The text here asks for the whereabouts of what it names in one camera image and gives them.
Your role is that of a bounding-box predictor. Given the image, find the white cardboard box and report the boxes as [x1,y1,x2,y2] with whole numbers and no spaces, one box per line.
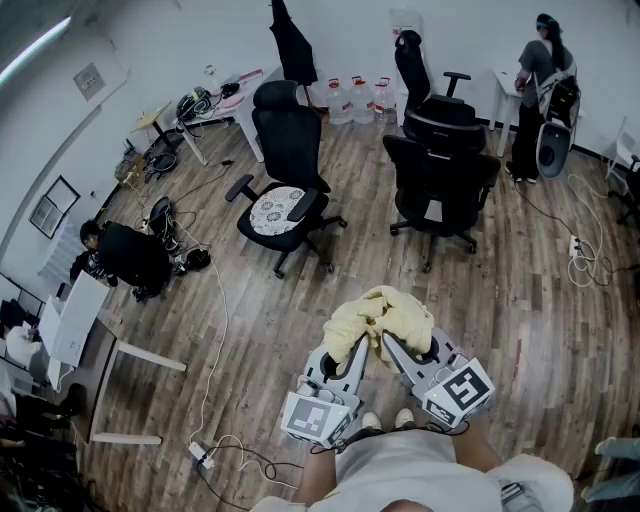
[38,277,111,369]

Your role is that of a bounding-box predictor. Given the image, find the black and green device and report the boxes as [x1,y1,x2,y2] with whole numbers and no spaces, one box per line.
[175,86,212,120]

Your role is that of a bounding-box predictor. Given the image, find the white desk with panel side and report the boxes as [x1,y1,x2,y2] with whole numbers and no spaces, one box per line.
[172,67,284,166]

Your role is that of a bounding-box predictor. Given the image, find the dark desk with white legs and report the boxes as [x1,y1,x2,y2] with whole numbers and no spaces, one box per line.
[74,317,187,446]

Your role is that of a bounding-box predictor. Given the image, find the grey wall panel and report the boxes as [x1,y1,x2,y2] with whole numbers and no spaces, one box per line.
[73,62,107,102]

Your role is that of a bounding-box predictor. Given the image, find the black office chair with headrest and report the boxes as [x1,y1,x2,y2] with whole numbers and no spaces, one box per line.
[393,29,487,156]

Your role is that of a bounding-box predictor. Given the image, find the black framed picture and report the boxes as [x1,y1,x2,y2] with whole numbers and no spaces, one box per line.
[28,175,81,239]

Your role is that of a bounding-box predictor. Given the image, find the wooden coat rack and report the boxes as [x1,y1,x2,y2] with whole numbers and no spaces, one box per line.
[298,82,331,117]

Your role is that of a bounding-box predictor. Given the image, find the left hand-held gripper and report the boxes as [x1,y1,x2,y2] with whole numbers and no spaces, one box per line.
[280,333,371,450]

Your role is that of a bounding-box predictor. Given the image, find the white desk with thin legs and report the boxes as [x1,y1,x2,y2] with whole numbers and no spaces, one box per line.
[492,67,532,145]

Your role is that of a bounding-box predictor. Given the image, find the black chair with patterned cushion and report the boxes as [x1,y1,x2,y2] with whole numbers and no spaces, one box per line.
[224,79,349,280]

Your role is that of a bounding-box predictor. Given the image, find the person's right forearm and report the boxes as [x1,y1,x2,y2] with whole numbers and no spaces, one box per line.
[452,422,504,471]

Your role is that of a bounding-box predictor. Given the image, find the ceiling tube light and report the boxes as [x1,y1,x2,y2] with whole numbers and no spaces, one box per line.
[0,16,72,84]

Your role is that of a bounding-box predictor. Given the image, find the person's left forearm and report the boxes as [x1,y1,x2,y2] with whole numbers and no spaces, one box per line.
[291,438,346,506]

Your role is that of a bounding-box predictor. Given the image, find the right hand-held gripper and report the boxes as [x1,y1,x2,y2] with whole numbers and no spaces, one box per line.
[382,328,497,431]

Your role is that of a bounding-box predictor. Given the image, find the black coat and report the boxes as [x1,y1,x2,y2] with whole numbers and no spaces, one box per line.
[269,0,319,86]

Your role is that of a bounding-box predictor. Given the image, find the small wooden side table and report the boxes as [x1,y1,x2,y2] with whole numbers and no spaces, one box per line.
[129,102,184,151]

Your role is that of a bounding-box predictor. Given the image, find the person's white shirt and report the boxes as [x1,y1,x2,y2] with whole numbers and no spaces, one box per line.
[247,428,576,512]

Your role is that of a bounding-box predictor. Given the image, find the yellow checked clothes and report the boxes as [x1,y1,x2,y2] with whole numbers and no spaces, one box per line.
[322,284,435,375]

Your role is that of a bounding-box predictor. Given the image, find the white patterned seat cushion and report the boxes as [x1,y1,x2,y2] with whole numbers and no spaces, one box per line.
[248,183,305,236]

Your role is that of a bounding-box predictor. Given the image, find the black mesh office chair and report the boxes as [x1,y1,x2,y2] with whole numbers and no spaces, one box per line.
[382,134,502,274]

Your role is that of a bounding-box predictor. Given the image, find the white folding chair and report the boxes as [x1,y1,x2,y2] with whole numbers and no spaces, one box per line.
[604,117,640,181]

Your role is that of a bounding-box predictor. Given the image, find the white radiator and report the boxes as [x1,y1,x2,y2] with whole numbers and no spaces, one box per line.
[37,214,86,281]

